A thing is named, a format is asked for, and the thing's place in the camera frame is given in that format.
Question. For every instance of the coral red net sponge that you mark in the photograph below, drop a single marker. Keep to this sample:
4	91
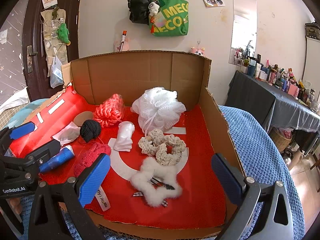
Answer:
110	111

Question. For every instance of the cardboard box with red print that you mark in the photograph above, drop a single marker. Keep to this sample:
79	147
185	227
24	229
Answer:
140	75

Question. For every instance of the white plastic packet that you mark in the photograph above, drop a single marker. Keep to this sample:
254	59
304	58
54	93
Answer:
66	135

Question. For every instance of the white wardrobe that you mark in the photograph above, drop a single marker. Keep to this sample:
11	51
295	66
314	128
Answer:
312	60

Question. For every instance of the glue bottle with red cap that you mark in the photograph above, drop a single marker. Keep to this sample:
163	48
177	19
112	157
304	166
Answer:
123	36

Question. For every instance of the red tassel charm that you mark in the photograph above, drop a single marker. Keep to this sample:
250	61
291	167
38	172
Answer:
152	26

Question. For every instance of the green plush toy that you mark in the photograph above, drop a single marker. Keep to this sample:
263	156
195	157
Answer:
62	32

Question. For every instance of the blue and white tube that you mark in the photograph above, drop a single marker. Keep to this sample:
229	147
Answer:
58	158

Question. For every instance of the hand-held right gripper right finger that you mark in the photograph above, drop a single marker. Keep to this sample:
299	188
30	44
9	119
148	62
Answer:
226	175

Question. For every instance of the beige hanging door organizer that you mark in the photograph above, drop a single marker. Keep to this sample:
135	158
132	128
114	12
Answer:
52	50

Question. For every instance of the pink plush with flower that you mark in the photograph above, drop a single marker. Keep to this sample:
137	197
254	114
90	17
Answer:
197	52

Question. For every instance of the white mesh bath sponge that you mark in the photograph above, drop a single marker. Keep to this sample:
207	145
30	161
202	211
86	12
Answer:
157	107

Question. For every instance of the black backpack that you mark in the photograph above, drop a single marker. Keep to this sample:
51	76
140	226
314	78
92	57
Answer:
140	7

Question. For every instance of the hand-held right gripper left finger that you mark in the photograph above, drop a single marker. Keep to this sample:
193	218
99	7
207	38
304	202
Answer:
93	177

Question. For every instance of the green tote bag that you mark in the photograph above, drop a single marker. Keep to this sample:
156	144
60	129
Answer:
175	20

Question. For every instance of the white fluffy star hair clip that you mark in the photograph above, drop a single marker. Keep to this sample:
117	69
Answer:
147	172

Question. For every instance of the clear plastic bag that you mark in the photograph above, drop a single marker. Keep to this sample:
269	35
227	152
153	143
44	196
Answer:
56	76

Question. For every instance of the frameless wall mirror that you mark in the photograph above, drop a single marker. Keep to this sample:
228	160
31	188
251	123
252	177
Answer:
243	25

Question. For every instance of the dark wooden door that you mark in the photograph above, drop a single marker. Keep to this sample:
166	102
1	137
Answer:
35	25

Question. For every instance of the person's left hand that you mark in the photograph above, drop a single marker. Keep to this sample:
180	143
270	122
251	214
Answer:
16	205

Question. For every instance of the blue knitted blanket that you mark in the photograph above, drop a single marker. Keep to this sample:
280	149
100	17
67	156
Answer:
262	167

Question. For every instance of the pale pink plush toy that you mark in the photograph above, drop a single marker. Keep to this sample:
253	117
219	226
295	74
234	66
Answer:
117	45

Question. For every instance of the white cloth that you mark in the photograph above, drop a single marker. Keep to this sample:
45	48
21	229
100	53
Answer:
123	137

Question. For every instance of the black knitted ball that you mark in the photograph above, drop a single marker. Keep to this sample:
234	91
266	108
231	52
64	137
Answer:
90	130

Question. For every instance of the wicker basket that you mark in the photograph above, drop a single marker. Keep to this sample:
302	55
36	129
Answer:
280	140

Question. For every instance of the table with dark cloth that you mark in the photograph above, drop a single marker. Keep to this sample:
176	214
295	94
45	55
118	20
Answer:
275	105

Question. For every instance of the small olive plush toy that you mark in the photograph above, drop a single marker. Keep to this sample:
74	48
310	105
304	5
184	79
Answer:
55	12

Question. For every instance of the patterned suitcase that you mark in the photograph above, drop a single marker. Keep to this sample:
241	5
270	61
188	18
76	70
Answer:
312	31

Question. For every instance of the cream crocheted scrunchie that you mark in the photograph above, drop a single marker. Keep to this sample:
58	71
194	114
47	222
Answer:
156	136

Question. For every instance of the teal cushion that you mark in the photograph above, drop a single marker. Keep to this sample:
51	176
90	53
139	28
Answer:
20	112

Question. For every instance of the group of cosmetic bottles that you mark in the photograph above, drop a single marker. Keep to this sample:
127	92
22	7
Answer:
282	80

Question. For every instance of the brown oval pad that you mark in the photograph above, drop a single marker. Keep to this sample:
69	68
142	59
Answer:
83	118

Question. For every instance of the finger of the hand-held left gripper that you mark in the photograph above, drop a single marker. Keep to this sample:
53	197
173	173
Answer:
47	148
22	130

